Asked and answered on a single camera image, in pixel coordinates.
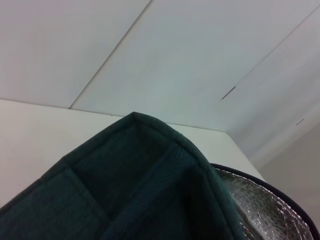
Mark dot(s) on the dark teal insulated lunch bag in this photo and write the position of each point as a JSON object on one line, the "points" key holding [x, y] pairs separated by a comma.
{"points": [[112, 195]]}

